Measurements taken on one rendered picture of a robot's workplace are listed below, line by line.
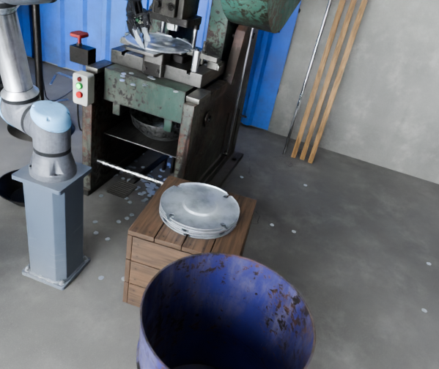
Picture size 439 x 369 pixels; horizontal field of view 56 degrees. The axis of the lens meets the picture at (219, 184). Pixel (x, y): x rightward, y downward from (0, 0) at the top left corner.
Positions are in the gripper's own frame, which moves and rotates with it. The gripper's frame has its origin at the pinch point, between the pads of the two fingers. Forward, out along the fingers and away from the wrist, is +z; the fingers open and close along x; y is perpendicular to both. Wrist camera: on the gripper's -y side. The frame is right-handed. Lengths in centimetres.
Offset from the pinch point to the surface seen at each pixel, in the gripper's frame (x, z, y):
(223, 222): -3, 42, 68
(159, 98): 0.2, 22.4, 4.3
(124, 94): -11.5, 21.4, -8.0
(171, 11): 16.7, -7.2, -7.7
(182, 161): -1, 46, 21
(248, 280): -9, 37, 96
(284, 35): 113, 48, -71
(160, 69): 5.4, 13.4, -2.6
